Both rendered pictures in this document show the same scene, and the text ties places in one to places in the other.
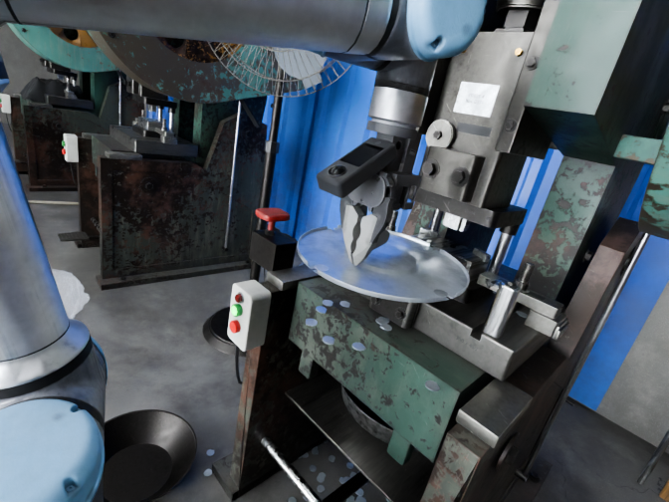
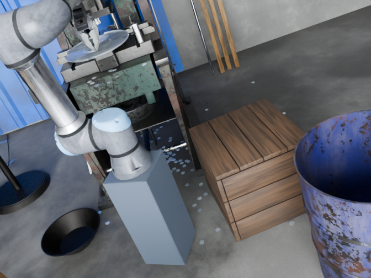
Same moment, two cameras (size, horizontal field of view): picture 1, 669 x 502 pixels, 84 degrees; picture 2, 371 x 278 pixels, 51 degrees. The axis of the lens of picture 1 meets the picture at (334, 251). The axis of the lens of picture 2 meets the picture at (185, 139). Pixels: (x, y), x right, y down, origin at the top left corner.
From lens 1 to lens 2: 121 cm
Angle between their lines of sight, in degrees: 37
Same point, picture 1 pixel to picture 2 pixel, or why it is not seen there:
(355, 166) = (82, 17)
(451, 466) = (165, 75)
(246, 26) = not seen: outside the picture
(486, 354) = (145, 48)
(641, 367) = (180, 36)
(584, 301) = (148, 17)
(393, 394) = (136, 84)
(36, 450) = (109, 112)
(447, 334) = (131, 54)
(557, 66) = not seen: outside the picture
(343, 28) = not seen: outside the picture
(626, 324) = (162, 23)
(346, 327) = (103, 81)
